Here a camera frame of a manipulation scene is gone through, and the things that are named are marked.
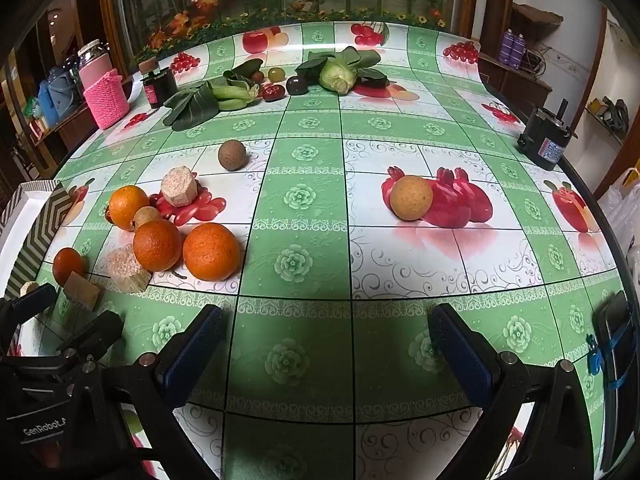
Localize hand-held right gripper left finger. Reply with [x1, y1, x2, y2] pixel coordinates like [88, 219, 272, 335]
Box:
[102, 304, 226, 480]

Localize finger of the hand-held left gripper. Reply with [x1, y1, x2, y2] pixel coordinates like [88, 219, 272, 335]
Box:
[56, 311, 125, 359]
[0, 282, 58, 331]

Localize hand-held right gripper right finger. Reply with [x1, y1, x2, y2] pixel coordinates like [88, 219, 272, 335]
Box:
[428, 304, 608, 480]

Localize tan sugarcane block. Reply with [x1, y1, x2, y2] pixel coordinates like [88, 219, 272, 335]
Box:
[62, 271, 104, 311]

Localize small dark tangerine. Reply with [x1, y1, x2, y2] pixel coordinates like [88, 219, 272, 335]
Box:
[52, 247, 87, 285]

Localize beige cake block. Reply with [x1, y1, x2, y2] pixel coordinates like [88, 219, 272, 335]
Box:
[106, 244, 152, 293]

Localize striped white tray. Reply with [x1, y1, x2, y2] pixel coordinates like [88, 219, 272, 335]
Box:
[0, 180, 76, 301]

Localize large orange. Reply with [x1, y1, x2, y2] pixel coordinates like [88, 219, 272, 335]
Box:
[132, 220, 183, 272]
[108, 185, 151, 232]
[182, 222, 242, 282]

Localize small tan longan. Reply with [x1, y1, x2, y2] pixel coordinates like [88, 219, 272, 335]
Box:
[132, 206, 162, 228]

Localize green fruit-print tablecloth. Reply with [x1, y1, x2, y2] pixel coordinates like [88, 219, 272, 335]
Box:
[10, 20, 631, 480]

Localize tan round fruit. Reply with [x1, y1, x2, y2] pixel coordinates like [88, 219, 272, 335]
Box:
[390, 175, 434, 221]

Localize brown round fruit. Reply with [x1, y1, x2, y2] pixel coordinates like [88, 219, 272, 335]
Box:
[218, 140, 247, 172]

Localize blue thermos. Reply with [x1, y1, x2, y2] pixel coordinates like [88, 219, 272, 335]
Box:
[37, 80, 61, 128]

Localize white plastic bag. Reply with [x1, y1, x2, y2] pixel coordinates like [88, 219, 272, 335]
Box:
[597, 167, 640, 281]

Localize grey-blue thermos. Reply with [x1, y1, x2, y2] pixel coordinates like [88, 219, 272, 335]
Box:
[50, 65, 83, 111]

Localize bottle with pink knitted sleeve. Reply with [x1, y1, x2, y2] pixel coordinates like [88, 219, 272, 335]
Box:
[76, 39, 131, 131]

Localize black electric motor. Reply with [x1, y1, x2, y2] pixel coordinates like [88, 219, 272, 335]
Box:
[516, 97, 578, 171]

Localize dark jar pink label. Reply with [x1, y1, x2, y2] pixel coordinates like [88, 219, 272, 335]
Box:
[142, 66, 179, 109]

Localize dark wooden cabinet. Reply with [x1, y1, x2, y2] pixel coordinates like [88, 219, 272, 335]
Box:
[477, 52, 553, 121]

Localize dark shoe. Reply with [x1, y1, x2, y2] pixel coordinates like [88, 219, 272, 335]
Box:
[600, 97, 630, 133]

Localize pale green bok choy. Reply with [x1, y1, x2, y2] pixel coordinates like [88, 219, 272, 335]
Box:
[295, 46, 388, 95]

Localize black device with blue strap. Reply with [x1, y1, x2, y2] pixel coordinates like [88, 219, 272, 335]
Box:
[586, 290, 636, 461]

